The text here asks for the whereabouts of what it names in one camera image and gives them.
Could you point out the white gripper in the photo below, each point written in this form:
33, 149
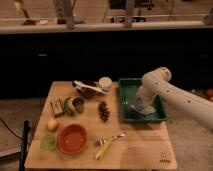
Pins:
146, 95

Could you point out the grey sponge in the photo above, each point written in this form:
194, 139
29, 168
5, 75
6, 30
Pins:
140, 108

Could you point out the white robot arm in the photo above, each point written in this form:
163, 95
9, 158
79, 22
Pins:
156, 82

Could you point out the green plastic tray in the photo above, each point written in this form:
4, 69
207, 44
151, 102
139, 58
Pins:
127, 94

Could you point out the white cup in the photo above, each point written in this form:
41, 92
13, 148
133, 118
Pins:
105, 83

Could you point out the brown pine cone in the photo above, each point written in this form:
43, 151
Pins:
104, 113

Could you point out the dark brown bowl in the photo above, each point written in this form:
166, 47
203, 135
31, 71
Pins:
85, 92

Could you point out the green pepper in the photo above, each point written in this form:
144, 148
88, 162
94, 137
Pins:
67, 108

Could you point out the orange bowl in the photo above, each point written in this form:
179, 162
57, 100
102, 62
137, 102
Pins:
72, 139

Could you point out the yellow lemon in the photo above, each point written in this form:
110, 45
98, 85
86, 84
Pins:
52, 125

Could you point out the yellow handled peeler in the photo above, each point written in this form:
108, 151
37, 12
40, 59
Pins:
100, 153

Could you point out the black chair frame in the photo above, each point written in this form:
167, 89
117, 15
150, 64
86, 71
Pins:
24, 145

